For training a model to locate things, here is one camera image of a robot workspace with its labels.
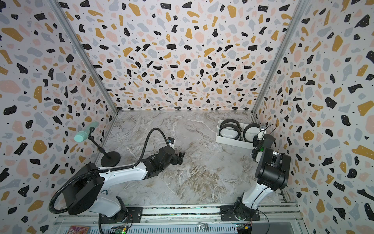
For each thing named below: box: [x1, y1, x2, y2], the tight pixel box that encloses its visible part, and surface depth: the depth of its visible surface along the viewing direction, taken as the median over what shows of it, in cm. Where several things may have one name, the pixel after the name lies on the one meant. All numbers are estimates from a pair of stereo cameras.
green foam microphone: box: [74, 121, 100, 143], surface depth 66 cm
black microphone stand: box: [87, 126, 121, 168], surface depth 94 cm
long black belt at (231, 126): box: [218, 123, 242, 141], surface depth 102 cm
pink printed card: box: [67, 225, 90, 234], surface depth 69 cm
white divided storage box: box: [215, 118, 261, 150], surface depth 102 cm
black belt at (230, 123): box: [218, 118, 243, 135], surface depth 103 cm
